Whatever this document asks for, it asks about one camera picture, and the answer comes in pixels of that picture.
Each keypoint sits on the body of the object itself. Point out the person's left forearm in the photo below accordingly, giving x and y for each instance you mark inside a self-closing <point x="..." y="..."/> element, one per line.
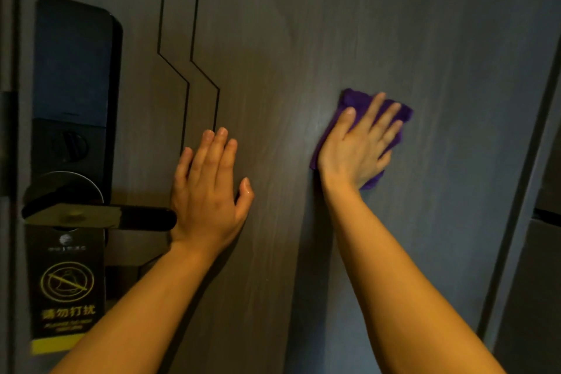
<point x="140" y="316"/>

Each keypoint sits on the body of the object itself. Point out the purple cleaning cloth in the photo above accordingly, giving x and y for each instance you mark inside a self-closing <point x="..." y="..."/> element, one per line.
<point x="350" y="99"/>

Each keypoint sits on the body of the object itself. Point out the black electronic door lock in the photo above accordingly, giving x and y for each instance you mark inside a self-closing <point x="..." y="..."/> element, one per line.
<point x="70" y="71"/>

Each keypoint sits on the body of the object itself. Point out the person's right forearm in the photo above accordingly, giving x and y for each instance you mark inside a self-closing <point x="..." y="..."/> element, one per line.
<point x="407" y="299"/>

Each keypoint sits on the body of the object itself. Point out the person's right hand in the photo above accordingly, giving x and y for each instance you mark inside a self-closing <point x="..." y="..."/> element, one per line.
<point x="355" y="154"/>

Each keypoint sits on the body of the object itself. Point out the do not disturb hanger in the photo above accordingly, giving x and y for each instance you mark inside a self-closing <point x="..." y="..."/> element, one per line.
<point x="65" y="299"/>

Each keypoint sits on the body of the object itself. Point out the person's left hand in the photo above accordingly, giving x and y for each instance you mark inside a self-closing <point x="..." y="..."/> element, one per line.
<point x="206" y="207"/>

